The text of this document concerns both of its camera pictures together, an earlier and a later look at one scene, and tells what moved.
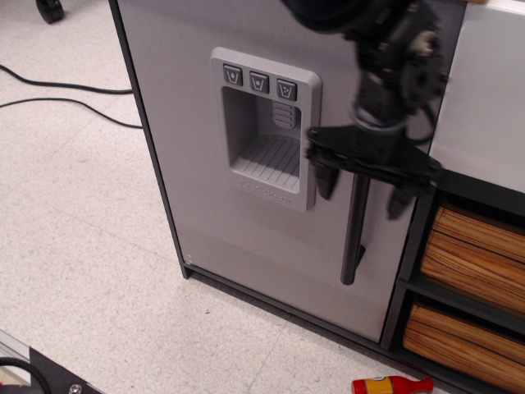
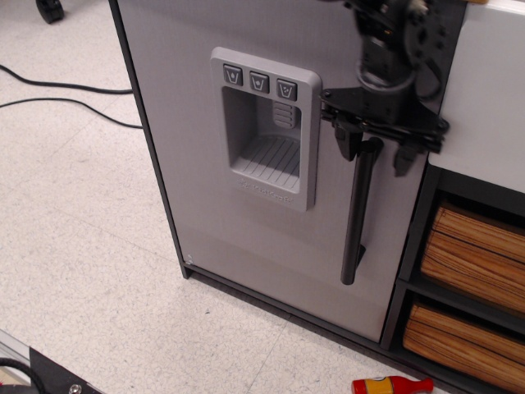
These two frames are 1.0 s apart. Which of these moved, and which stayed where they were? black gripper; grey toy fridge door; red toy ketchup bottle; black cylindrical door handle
Moved: black gripper
Stayed: black cylindrical door handle; grey toy fridge door; red toy ketchup bottle
